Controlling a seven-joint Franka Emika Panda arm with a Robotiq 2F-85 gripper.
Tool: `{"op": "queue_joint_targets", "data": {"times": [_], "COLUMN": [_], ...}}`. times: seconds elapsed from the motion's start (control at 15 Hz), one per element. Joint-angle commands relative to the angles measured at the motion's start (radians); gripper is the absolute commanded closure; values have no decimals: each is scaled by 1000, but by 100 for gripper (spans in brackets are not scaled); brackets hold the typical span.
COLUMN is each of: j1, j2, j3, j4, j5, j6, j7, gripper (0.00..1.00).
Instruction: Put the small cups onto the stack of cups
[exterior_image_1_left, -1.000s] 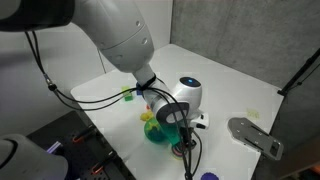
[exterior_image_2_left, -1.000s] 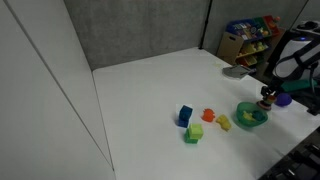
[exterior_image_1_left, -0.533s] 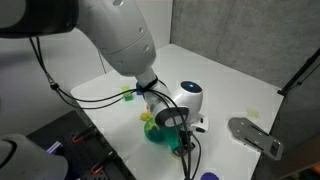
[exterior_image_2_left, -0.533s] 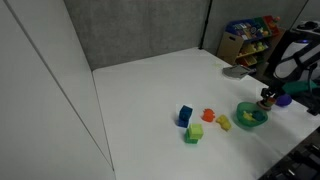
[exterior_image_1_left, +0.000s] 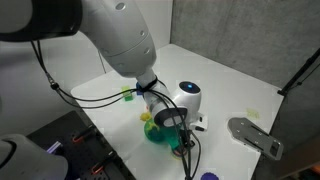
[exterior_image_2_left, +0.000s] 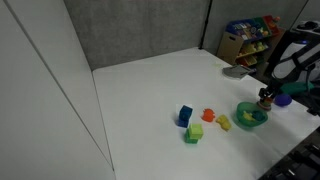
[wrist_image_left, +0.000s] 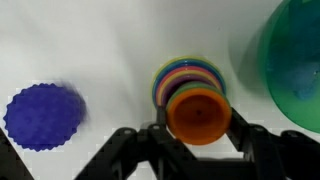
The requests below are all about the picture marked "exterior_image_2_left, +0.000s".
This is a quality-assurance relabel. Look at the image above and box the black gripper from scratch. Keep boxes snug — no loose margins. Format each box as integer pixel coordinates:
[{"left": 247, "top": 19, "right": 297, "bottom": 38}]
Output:
[{"left": 258, "top": 83, "right": 280, "bottom": 104}]

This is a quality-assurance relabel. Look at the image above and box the purple round toy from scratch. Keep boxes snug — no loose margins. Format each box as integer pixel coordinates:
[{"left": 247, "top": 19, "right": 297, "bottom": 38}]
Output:
[{"left": 256, "top": 99, "right": 274, "bottom": 111}]

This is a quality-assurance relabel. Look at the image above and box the purple scalloped cup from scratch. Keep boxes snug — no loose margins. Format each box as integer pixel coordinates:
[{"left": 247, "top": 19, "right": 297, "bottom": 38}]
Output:
[{"left": 273, "top": 93, "right": 293, "bottom": 108}]

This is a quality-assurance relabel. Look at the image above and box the teal rubber toy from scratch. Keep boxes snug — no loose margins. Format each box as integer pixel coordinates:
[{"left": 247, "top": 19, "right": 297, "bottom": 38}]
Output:
[{"left": 252, "top": 110, "right": 266, "bottom": 122}]

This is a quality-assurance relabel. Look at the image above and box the yellow star-shaped rubber toy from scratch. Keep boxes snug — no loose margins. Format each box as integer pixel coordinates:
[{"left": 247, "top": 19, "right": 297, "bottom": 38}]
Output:
[{"left": 242, "top": 111, "right": 254, "bottom": 122}]

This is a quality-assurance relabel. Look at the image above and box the green translucent bowl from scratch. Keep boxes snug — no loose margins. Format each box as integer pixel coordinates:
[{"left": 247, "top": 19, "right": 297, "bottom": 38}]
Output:
[{"left": 235, "top": 101, "right": 269, "bottom": 128}]

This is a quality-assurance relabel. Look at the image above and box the grey metal mounting plate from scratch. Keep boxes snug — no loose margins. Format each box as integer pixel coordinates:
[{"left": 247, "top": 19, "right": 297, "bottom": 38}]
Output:
[{"left": 222, "top": 64, "right": 255, "bottom": 81}]

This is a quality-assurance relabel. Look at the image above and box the yellow toy bin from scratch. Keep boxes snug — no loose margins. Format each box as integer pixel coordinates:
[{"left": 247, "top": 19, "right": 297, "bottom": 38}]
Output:
[
  {"left": 239, "top": 41, "right": 270, "bottom": 57},
  {"left": 237, "top": 54, "right": 260, "bottom": 68}
]

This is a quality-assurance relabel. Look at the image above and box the black table edge clamp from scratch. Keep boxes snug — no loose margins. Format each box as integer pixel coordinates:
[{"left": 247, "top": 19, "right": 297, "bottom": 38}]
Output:
[{"left": 305, "top": 96, "right": 320, "bottom": 118}]

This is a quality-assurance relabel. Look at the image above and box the yellow duck rubber toy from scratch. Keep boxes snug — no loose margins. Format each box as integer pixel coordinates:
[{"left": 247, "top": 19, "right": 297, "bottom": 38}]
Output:
[{"left": 215, "top": 114, "right": 233, "bottom": 132}]

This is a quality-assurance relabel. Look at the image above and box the yellow-green sticker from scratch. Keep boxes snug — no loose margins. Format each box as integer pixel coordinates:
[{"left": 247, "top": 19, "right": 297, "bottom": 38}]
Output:
[{"left": 211, "top": 61, "right": 224, "bottom": 70}]

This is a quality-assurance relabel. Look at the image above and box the orange rubber toy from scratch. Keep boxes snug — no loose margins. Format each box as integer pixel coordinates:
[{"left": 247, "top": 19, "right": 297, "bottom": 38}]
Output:
[{"left": 200, "top": 108, "right": 217, "bottom": 123}]

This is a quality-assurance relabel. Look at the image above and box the wooden toy shelf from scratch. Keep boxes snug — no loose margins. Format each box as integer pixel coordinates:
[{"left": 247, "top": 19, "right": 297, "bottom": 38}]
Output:
[{"left": 216, "top": 14, "right": 287, "bottom": 75}]

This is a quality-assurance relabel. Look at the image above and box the green toy bin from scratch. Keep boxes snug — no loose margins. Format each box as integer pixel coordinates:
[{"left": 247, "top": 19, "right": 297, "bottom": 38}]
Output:
[{"left": 251, "top": 16, "right": 272, "bottom": 36}]

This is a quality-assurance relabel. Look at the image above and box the blue toy bin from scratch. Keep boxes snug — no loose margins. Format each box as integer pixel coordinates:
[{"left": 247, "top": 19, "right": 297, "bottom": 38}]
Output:
[{"left": 225, "top": 19, "right": 258, "bottom": 42}]

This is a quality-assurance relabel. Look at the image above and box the red toy bin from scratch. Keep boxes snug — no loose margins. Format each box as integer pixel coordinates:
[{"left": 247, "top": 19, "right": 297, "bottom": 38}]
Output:
[{"left": 263, "top": 14, "right": 282, "bottom": 34}]

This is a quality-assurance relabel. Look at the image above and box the light green soft block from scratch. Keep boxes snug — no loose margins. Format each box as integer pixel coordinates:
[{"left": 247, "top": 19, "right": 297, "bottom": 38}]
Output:
[{"left": 188, "top": 123, "right": 205, "bottom": 140}]

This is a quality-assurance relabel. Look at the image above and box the blue soft block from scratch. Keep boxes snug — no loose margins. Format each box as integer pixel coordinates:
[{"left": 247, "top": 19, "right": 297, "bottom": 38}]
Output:
[
  {"left": 178, "top": 104, "right": 194, "bottom": 121},
  {"left": 176, "top": 116, "right": 190, "bottom": 129}
]

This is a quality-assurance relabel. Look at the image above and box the black tripod pole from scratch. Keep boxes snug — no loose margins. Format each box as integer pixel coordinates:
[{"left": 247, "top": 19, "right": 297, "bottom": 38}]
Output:
[{"left": 198, "top": 0, "right": 215, "bottom": 51}]

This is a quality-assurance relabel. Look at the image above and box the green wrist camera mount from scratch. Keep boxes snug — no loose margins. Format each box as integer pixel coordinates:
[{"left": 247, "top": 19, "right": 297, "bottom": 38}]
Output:
[{"left": 279, "top": 81, "right": 315, "bottom": 96}]

